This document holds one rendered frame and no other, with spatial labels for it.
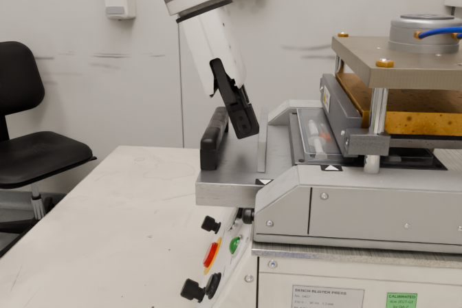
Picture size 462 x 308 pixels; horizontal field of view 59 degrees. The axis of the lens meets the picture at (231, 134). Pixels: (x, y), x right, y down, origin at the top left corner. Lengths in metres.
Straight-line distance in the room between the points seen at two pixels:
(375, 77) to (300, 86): 1.56
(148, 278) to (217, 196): 0.26
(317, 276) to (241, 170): 0.15
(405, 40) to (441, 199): 0.19
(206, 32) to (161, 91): 1.57
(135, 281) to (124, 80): 1.52
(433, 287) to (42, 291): 0.53
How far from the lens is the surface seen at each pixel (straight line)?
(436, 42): 0.52
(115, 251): 0.76
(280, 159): 0.53
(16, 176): 1.84
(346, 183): 0.42
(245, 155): 0.54
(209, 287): 0.52
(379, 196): 0.42
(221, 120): 0.56
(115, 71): 2.11
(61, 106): 2.28
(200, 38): 0.49
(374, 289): 0.47
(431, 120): 0.47
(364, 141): 0.42
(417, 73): 0.42
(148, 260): 0.73
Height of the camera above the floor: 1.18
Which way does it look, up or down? 20 degrees down
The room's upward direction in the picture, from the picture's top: straight up
